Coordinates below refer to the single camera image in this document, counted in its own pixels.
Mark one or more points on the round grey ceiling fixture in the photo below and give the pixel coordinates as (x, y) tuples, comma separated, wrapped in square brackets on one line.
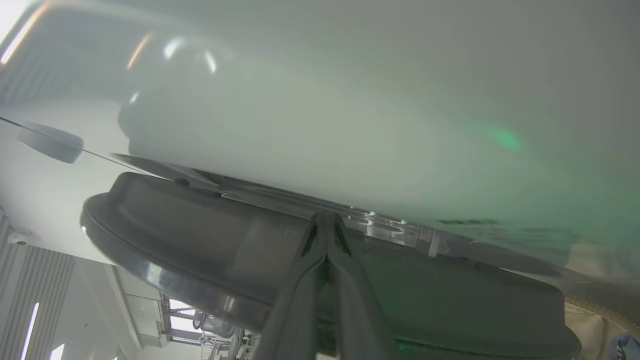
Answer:
[(55, 149)]

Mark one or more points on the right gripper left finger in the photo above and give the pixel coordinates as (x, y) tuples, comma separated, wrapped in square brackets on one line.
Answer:
[(295, 310)]

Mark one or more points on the white front-load washing machine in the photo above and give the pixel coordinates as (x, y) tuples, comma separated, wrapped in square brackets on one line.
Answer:
[(350, 100)]

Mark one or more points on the cream perforated laundry basket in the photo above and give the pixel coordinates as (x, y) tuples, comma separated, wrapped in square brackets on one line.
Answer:
[(590, 330)]

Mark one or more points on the white dome security camera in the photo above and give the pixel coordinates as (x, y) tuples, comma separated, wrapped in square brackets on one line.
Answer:
[(19, 238)]

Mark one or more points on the dark round washing machine door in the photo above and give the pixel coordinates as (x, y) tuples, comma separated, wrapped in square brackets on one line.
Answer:
[(175, 235)]

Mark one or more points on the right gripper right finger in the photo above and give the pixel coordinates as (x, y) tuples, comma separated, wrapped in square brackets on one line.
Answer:
[(357, 320)]

